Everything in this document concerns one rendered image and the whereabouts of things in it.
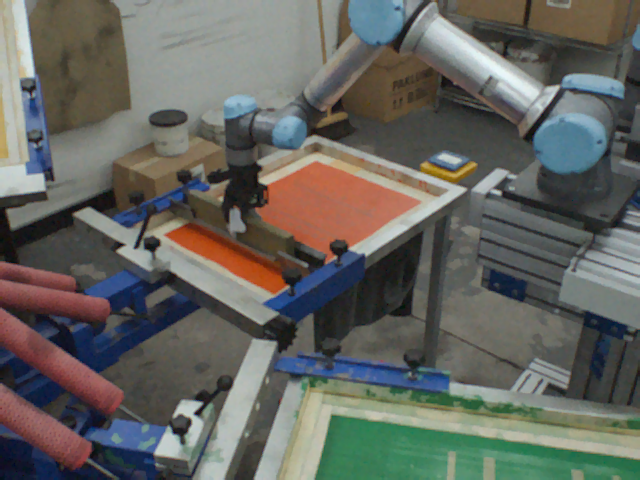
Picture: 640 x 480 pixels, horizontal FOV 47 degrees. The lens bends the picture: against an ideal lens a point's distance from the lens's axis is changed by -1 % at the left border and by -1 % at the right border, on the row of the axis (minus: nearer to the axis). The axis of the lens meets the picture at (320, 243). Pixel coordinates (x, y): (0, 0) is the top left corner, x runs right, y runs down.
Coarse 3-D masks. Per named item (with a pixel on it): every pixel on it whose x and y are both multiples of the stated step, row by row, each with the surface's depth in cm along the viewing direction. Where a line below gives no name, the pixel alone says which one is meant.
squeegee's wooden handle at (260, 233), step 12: (192, 192) 192; (192, 204) 193; (204, 204) 189; (216, 204) 186; (204, 216) 191; (216, 216) 188; (240, 216) 181; (252, 216) 181; (252, 228) 179; (264, 228) 176; (276, 228) 176; (252, 240) 181; (264, 240) 178; (276, 240) 175; (288, 240) 173; (276, 252) 177; (288, 252) 175
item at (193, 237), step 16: (288, 176) 223; (304, 176) 223; (320, 176) 223; (336, 176) 223; (352, 176) 223; (272, 192) 214; (192, 224) 198; (176, 240) 191; (192, 240) 191; (208, 240) 191; (224, 240) 191; (208, 256) 185; (224, 256) 185
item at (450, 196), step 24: (312, 144) 236; (336, 144) 235; (264, 168) 223; (384, 168) 221; (408, 168) 220; (216, 192) 210; (432, 192) 213; (456, 192) 207; (168, 216) 200; (432, 216) 198; (384, 240) 185; (192, 264) 175; (240, 288) 167
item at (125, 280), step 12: (120, 276) 162; (132, 276) 162; (96, 288) 158; (108, 288) 158; (120, 288) 158; (132, 288) 160; (144, 288) 163; (156, 288) 166; (108, 300) 156; (120, 300) 159
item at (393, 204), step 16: (352, 192) 214; (368, 192) 214; (384, 192) 214; (384, 208) 206; (400, 208) 206; (368, 224) 199; (384, 224) 198; (304, 240) 191; (352, 240) 191; (240, 256) 185; (256, 256) 185; (240, 272) 179; (256, 272) 179; (272, 272) 179; (272, 288) 173
